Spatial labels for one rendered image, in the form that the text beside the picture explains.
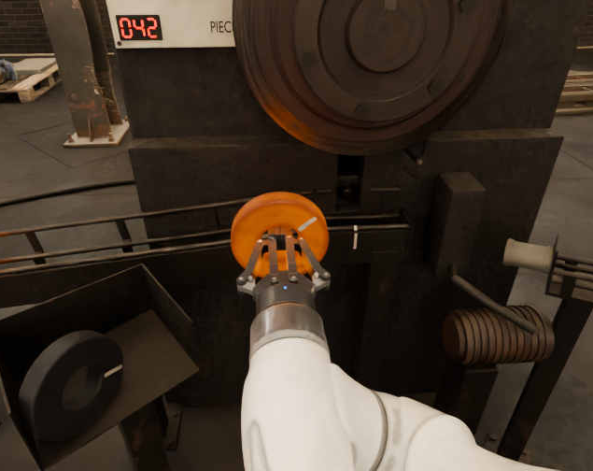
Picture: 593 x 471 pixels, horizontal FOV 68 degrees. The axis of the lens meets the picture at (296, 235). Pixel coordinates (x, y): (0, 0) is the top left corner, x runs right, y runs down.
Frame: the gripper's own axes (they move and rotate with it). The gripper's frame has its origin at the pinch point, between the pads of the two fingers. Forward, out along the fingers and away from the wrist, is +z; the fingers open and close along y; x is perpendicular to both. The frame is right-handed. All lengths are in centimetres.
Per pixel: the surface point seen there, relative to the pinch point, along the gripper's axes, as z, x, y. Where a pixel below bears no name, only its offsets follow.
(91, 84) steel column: 271, -56, -124
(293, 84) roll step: 17.5, 17.5, 3.6
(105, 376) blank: -12.6, -17.6, -28.3
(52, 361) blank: -16.7, -8.4, -31.8
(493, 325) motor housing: 5, -32, 46
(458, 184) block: 21.9, -5.8, 38.9
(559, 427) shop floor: 10, -86, 84
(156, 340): -0.8, -23.5, -23.6
